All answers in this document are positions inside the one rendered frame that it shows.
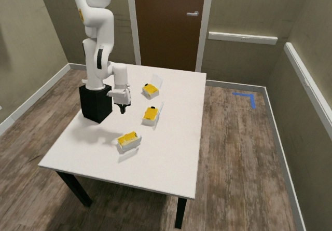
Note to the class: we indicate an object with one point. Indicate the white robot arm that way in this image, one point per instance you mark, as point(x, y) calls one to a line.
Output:
point(99, 25)

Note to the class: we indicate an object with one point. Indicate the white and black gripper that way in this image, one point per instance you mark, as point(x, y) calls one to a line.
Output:
point(123, 102)

